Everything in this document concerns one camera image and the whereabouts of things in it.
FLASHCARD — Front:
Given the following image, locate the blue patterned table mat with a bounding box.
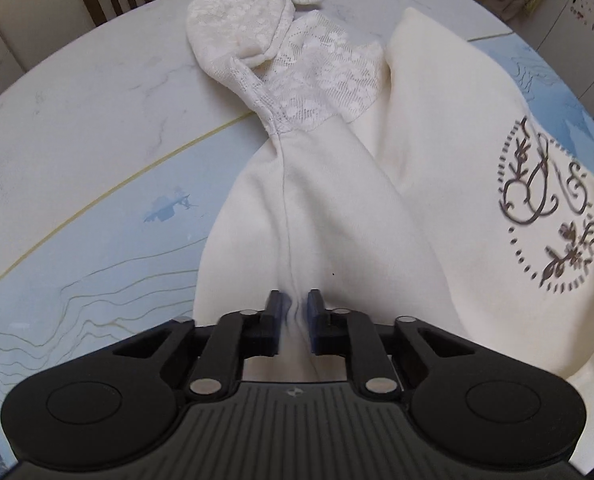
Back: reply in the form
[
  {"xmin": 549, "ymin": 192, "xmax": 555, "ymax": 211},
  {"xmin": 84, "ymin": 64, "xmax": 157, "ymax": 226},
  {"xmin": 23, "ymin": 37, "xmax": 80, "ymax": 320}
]
[{"xmin": 0, "ymin": 35, "xmax": 594, "ymax": 414}]

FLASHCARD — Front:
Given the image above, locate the white lace garment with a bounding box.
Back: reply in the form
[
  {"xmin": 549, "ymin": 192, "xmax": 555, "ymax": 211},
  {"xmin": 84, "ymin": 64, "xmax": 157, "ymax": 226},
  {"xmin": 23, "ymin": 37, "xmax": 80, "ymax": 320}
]
[{"xmin": 186, "ymin": 0, "xmax": 388, "ymax": 134}]

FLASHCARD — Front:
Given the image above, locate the white sweatshirt with emblem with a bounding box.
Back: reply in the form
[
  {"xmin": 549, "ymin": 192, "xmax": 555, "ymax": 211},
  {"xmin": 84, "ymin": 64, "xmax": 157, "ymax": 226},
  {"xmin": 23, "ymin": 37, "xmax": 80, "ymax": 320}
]
[{"xmin": 190, "ymin": 6, "xmax": 594, "ymax": 396}]

